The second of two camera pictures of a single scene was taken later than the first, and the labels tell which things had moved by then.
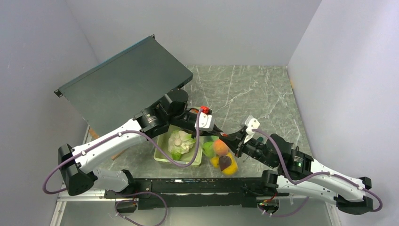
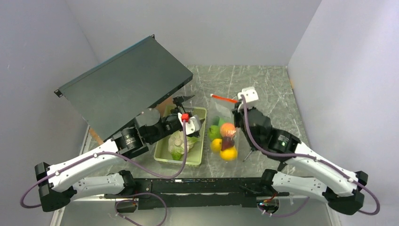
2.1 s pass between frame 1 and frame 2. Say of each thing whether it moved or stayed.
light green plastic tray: stayed
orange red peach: moved
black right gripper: moved
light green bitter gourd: moved
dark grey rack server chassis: stayed
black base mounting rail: stayed
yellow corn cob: moved
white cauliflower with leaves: stayed
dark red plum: moved
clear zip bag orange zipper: moved
